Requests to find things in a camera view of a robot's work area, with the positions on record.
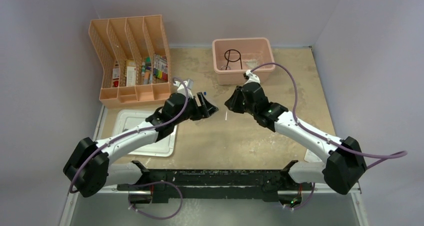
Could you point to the peach slotted file organizer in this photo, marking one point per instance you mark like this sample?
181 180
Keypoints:
134 38

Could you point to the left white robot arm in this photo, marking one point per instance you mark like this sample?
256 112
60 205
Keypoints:
87 167

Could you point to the white red box in organizer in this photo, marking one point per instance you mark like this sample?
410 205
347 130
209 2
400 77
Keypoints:
124 77

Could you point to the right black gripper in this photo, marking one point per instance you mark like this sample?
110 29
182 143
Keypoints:
232 103

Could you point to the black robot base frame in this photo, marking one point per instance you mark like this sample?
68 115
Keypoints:
269 185

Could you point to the colourful items in organizer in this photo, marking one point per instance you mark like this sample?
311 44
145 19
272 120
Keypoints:
154 70

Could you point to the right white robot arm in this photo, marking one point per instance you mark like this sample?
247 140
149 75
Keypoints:
341 164

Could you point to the black wire tripod stand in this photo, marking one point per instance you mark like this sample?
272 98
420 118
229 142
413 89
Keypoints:
229 59

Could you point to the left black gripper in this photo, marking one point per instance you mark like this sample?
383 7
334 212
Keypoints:
209 108

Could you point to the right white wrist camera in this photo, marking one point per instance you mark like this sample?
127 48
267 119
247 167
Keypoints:
251 77

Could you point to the pink plastic bin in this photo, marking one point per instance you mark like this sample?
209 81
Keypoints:
251 48

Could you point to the white instruction sheet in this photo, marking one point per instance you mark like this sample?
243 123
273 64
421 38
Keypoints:
311 157

